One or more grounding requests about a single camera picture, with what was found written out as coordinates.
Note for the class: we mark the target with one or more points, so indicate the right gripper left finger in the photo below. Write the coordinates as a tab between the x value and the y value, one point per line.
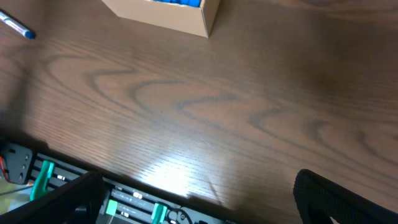
78	201

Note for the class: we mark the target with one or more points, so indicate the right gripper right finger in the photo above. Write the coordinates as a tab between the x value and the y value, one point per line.
320	200

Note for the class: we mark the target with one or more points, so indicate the brown cardboard box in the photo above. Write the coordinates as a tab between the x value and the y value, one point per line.
192	20

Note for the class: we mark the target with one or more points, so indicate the blue plastic case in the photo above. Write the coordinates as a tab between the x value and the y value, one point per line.
192	3

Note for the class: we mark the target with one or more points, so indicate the left green clamp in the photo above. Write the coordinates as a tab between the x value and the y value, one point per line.
39	187

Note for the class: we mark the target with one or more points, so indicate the green clamp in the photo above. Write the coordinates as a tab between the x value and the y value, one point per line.
159	213
39	187

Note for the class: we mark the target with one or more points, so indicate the right green clamp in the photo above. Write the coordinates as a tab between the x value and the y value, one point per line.
159	213

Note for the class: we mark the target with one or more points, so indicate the blue and white marker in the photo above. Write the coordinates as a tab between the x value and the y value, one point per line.
23	30

